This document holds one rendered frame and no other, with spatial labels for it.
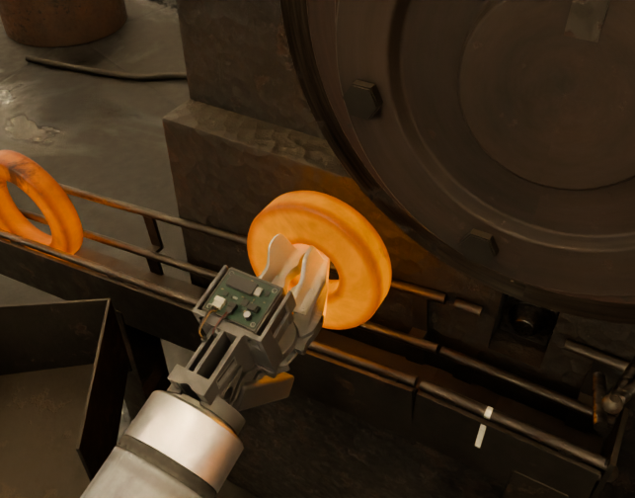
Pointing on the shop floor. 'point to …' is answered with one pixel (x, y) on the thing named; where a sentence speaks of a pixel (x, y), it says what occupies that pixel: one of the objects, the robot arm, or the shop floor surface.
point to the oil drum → (60, 21)
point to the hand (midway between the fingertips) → (316, 249)
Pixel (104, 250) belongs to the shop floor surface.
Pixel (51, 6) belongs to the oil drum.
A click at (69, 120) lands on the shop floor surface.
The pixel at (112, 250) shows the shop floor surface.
